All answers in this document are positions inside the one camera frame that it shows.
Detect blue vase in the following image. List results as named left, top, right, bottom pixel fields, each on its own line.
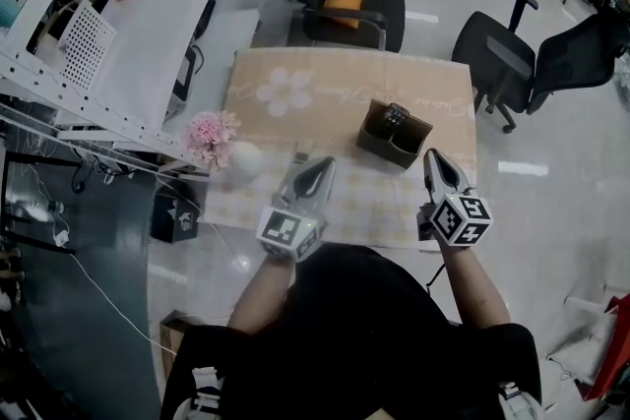
left=0, top=0, right=24, bottom=30

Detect white cable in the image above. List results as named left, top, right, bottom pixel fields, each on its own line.
left=53, top=235, right=178, bottom=355

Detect white metal shelf rack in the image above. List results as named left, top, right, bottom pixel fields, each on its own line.
left=0, top=0, right=260, bottom=173

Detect white backpack strap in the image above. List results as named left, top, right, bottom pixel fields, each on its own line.
left=499, top=382, right=540, bottom=420
left=189, top=366, right=225, bottom=417

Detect pink flowers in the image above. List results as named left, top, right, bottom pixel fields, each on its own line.
left=180, top=110, right=242, bottom=171

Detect black metal frame stand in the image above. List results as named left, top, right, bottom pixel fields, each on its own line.
left=0, top=150, right=83, bottom=255

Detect white appliance with dark window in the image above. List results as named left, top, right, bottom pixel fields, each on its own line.
left=171, top=44, right=203, bottom=102

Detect brown remote holder box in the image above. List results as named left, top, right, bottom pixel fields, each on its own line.
left=356, top=97, right=434, bottom=170

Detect black printed box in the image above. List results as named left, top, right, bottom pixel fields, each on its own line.
left=150, top=194, right=201, bottom=243

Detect white bag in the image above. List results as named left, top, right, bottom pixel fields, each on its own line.
left=545, top=297, right=616, bottom=385

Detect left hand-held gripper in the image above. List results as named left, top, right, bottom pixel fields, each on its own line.
left=255, top=155, right=337, bottom=265

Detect wooden crate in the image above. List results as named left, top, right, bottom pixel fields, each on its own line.
left=159, top=309, right=198, bottom=380

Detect person's black shirt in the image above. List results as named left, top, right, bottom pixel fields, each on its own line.
left=159, top=243, right=542, bottom=420

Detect black remote control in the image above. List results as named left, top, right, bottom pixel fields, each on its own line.
left=381, top=102, right=410, bottom=139

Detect person's left forearm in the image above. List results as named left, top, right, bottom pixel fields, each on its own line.
left=226, top=255, right=296, bottom=335

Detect white perforated basket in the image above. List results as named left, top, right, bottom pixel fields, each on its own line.
left=57, top=0, right=118, bottom=90

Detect red bag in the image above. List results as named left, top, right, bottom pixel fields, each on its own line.
left=583, top=292, right=630, bottom=402

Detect black cable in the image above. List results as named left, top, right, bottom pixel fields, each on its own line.
left=425, top=263, right=447, bottom=296

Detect person's right forearm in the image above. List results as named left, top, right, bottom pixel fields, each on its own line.
left=437, top=238, right=511, bottom=329

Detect white vase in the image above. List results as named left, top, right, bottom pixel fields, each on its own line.
left=228, top=140, right=265, bottom=183

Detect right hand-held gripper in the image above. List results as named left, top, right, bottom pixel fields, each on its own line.
left=416, top=149, right=493, bottom=246

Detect black swivel office chair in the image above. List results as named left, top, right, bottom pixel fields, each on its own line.
left=451, top=0, right=630, bottom=134

